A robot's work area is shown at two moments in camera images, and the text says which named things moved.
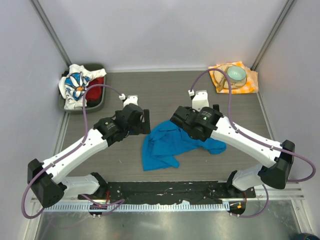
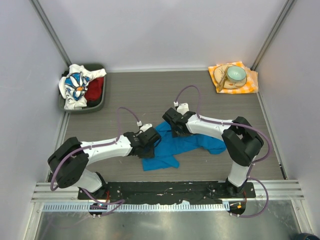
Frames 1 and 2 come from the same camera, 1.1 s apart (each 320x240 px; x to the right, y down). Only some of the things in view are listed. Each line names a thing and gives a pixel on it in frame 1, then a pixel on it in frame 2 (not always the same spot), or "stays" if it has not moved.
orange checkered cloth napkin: (252, 83) stays
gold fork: (221, 83) stays
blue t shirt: (167, 138) stays
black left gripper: (143, 128) to (150, 154)
